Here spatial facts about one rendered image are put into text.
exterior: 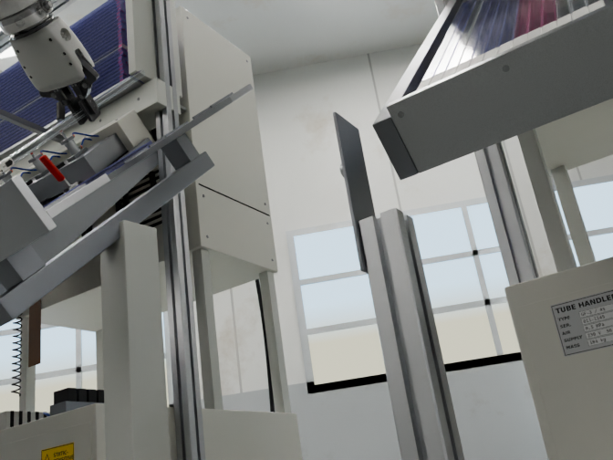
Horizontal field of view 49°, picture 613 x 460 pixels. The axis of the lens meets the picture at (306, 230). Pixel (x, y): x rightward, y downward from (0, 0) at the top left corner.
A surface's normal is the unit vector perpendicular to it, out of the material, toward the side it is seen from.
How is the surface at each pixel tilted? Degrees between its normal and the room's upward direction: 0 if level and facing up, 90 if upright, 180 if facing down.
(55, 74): 153
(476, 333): 90
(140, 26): 90
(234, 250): 90
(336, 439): 90
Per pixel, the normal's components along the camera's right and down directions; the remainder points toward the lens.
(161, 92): 0.83, -0.31
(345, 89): -0.11, -0.36
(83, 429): -0.54, -0.25
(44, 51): -0.11, 0.62
